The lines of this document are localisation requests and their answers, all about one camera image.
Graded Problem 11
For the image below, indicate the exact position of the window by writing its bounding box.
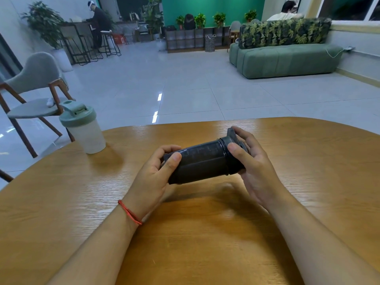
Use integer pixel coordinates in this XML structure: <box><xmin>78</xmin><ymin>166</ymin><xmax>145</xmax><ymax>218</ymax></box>
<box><xmin>317</xmin><ymin>0</ymin><xmax>380</xmax><ymax>22</ymax></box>

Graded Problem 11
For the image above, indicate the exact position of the leaf print sofa backrest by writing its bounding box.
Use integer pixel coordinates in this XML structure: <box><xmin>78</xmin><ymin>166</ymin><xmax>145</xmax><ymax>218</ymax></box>
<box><xmin>238</xmin><ymin>17</ymin><xmax>333</xmax><ymax>49</ymax></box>

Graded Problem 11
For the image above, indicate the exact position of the patterned laundry basket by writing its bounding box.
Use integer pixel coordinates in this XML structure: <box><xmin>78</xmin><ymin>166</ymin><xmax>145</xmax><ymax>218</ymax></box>
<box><xmin>204</xmin><ymin>34</ymin><xmax>217</xmax><ymax>53</ymax></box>

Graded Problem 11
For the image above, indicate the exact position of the low dark wooden shelf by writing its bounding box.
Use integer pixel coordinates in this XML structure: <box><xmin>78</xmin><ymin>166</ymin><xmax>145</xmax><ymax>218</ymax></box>
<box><xmin>165</xmin><ymin>26</ymin><xmax>238</xmax><ymax>54</ymax></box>

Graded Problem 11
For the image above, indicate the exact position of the white cable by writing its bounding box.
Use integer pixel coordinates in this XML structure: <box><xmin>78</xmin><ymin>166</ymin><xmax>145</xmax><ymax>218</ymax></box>
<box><xmin>325</xmin><ymin>46</ymin><xmax>355</xmax><ymax>59</ymax></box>

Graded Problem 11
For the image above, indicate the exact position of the tall leafy plant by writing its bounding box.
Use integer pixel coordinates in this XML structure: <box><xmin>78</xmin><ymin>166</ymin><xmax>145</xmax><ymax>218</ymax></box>
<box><xmin>142</xmin><ymin>0</ymin><xmax>164</xmax><ymax>39</ymax></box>

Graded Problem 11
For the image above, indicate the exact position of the person's right forearm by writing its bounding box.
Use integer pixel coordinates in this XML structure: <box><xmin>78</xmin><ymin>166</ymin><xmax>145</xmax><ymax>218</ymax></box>
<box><xmin>267</xmin><ymin>192</ymin><xmax>380</xmax><ymax>285</ymax></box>

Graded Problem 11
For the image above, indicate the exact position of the person's right hand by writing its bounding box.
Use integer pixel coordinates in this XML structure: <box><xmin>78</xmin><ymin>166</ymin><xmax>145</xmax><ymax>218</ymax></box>
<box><xmin>226</xmin><ymin>125</ymin><xmax>294</xmax><ymax>213</ymax></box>

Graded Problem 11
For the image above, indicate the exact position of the glass door black frame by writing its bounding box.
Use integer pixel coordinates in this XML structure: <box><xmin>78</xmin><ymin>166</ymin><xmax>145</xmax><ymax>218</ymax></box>
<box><xmin>0</xmin><ymin>32</ymin><xmax>23</xmax><ymax>84</ymax></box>

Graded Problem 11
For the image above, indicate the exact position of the green sofa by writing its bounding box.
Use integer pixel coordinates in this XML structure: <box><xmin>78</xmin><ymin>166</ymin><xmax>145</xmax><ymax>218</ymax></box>
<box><xmin>229</xmin><ymin>43</ymin><xmax>344</xmax><ymax>80</ymax></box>

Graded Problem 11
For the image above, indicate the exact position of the black bar chair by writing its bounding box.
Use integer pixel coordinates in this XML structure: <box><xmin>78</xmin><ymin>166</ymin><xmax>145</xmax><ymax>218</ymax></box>
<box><xmin>61</xmin><ymin>34</ymin><xmax>91</xmax><ymax>66</ymax></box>

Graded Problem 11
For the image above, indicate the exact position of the large plant white pot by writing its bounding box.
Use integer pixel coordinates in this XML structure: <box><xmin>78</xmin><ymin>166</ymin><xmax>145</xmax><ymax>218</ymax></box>
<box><xmin>21</xmin><ymin>1</ymin><xmax>74</xmax><ymax>72</ymax></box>

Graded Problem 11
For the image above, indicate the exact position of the person's left forearm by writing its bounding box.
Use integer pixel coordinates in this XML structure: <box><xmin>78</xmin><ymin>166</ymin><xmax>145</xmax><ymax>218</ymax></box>
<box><xmin>47</xmin><ymin>204</ymin><xmax>140</xmax><ymax>285</ymax></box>

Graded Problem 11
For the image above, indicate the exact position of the black bottle lid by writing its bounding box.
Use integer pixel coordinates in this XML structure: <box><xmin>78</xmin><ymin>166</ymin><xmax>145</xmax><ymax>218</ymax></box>
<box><xmin>218</xmin><ymin>127</ymin><xmax>249</xmax><ymax>176</ymax></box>

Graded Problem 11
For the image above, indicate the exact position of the red string bracelet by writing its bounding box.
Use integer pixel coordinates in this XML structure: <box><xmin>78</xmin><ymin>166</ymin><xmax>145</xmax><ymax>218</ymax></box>
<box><xmin>118</xmin><ymin>199</ymin><xmax>144</xmax><ymax>226</ymax></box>

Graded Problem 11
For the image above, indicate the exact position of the white seat bar stool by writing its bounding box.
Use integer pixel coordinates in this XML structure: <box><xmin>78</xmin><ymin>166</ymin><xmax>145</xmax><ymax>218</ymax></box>
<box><xmin>100</xmin><ymin>30</ymin><xmax>122</xmax><ymax>57</ymax></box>

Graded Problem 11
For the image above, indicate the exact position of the person's left hand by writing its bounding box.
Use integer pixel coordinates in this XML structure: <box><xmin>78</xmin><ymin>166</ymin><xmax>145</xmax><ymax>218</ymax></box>
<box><xmin>122</xmin><ymin>144</ymin><xmax>182</xmax><ymax>222</ymax></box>

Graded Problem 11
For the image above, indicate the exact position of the black bar table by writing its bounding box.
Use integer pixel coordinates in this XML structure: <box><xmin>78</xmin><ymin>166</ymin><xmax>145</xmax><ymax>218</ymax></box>
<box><xmin>58</xmin><ymin>21</ymin><xmax>95</xmax><ymax>66</ymax></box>

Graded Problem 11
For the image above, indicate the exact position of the black shaker bottle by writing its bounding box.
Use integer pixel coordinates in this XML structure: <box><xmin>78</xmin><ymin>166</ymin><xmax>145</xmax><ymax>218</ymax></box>
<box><xmin>162</xmin><ymin>140</ymin><xmax>229</xmax><ymax>185</ymax></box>

